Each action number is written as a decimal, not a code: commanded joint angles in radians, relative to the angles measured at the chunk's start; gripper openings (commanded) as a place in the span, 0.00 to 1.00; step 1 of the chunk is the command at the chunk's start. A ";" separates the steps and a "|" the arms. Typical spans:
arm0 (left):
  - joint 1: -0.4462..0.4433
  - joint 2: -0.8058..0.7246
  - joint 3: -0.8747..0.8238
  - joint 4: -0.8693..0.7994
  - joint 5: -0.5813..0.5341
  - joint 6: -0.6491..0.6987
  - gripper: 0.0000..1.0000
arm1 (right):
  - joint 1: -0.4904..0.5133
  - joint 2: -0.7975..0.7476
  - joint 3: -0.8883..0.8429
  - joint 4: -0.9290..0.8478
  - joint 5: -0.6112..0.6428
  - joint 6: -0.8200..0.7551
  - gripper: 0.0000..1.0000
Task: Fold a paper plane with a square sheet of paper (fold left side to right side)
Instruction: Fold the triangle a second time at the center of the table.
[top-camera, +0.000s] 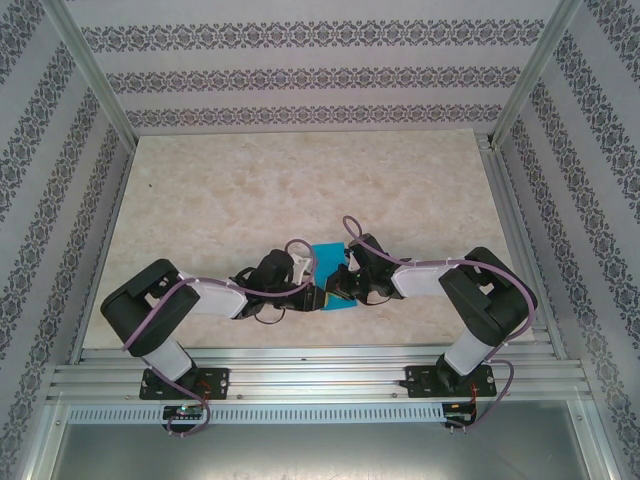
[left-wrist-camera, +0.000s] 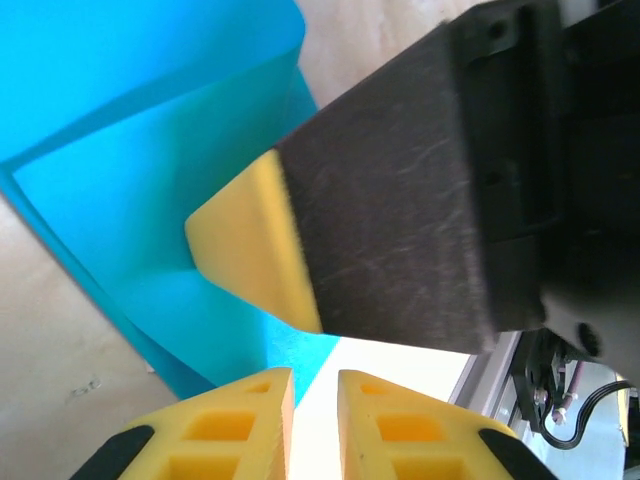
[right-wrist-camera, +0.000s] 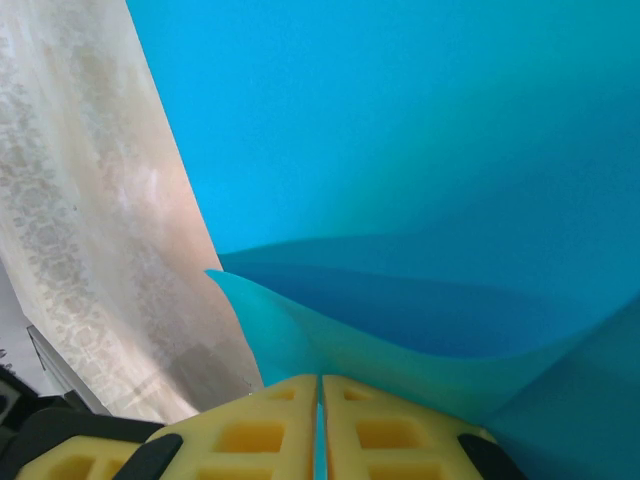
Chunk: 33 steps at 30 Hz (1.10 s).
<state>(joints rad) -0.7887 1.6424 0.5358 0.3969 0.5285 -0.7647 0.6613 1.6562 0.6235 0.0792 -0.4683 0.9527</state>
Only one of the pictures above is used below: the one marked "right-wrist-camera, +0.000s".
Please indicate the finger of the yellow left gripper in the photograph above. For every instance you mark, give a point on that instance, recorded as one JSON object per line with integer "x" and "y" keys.
{"x": 75, "y": 445}

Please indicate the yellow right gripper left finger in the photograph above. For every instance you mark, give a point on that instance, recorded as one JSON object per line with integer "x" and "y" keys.
{"x": 295, "y": 425}

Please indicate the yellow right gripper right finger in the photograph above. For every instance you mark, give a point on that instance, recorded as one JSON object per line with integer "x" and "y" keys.
{"x": 340, "y": 435}

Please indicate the blue paper sheet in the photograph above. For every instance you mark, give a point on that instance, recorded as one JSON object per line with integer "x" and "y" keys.
{"x": 400, "y": 150}

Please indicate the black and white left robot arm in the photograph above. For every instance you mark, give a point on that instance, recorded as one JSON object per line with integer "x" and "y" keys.
{"x": 7, "y": 400}

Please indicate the narrow aluminium side rail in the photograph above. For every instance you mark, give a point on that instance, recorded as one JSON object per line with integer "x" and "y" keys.
{"x": 55, "y": 372}

